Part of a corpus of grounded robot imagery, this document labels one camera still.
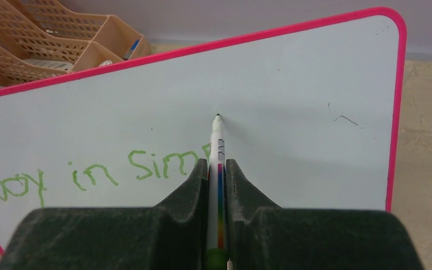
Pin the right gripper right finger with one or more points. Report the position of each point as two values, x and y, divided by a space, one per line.
263 235

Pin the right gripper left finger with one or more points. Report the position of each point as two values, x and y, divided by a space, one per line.
169 235

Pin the blue item in organizer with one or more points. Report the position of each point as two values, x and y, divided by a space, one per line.
133 53

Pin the orange plastic file organizer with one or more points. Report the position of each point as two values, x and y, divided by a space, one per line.
43 39

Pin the pink framed whiteboard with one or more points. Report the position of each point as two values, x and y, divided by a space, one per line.
310 113

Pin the white green marker pen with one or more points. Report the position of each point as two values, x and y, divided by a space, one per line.
216 255

